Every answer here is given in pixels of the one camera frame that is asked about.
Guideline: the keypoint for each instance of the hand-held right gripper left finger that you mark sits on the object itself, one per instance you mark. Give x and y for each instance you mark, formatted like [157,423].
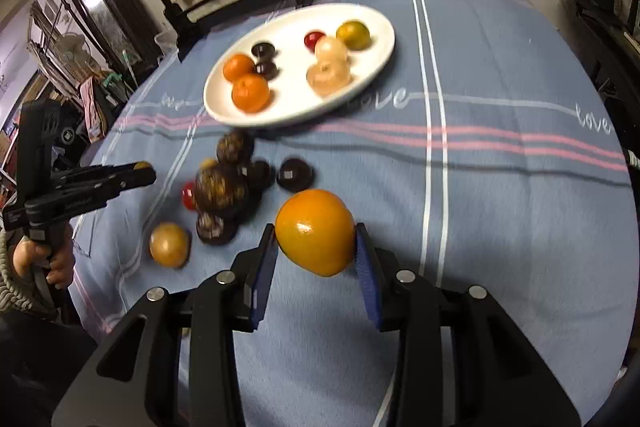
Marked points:
[265,279]

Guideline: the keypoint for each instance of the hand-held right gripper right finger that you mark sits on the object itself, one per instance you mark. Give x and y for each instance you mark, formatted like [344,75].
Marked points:
[370,279]

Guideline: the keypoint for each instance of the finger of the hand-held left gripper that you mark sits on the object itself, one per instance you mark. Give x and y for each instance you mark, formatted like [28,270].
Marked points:
[125,181]
[95,169]

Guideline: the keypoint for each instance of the small tan longan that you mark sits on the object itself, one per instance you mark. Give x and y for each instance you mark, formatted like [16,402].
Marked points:
[208,164]
[142,165]

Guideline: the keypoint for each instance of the orange cherry tomato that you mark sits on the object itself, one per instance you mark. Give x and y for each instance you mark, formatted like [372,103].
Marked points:
[316,232]

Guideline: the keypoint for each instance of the large tan loquat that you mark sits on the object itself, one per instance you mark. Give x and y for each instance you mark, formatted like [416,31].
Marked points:
[170,244]

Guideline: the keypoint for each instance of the large orange mandarin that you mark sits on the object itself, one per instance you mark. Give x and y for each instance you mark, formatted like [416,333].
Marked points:
[250,93]

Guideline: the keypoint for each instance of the small orange mandarin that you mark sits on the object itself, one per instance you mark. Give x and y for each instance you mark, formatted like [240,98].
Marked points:
[238,68]

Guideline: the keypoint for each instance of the white round plate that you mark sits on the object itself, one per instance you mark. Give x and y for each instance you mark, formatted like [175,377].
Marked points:
[290,72]

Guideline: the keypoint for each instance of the red cherry tomato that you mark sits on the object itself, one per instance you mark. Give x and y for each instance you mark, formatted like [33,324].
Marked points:
[313,39]
[188,196]

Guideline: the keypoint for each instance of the yellow cherry tomato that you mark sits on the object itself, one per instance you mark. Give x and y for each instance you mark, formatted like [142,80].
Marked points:
[353,35]

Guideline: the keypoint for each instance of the person's left forearm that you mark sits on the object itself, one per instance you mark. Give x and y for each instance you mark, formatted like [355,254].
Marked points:
[12,292]

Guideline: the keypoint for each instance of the person's left hand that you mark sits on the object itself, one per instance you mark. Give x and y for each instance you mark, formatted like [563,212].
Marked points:
[60,264]

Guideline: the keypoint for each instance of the white standing fan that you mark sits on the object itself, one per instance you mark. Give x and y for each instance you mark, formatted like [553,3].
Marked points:
[70,52]

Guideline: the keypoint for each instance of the blue striped tablecloth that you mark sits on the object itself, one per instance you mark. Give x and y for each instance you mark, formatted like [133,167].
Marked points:
[500,232]

